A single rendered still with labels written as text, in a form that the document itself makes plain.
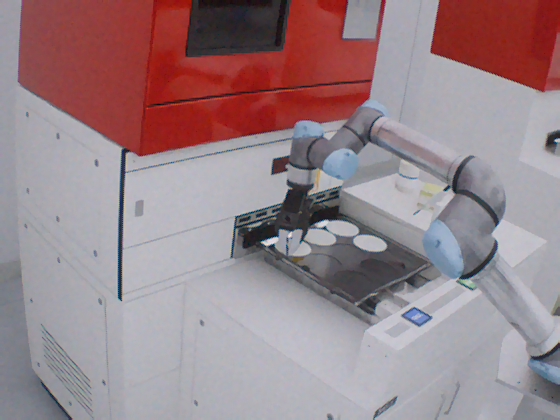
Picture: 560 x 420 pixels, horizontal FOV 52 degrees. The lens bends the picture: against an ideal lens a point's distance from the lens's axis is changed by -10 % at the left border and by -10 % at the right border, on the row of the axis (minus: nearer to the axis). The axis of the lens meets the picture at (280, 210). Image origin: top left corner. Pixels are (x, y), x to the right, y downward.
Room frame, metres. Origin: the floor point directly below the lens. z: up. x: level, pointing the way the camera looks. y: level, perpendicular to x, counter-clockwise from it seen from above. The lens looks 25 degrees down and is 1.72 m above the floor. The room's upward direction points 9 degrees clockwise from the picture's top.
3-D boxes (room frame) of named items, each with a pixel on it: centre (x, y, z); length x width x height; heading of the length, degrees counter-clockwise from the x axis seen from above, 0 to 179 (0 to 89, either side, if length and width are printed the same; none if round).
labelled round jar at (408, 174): (1.98, -0.41, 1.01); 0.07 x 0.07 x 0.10
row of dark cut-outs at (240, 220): (1.71, -0.03, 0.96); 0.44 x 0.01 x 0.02; 139
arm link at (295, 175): (1.52, -0.04, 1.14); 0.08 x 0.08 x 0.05
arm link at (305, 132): (1.52, -0.04, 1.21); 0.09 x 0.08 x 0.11; 41
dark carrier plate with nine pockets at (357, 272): (1.58, -0.20, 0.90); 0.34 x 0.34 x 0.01; 49
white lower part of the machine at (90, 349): (1.81, 0.35, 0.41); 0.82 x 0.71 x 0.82; 139
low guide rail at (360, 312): (1.45, -0.17, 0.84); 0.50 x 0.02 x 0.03; 49
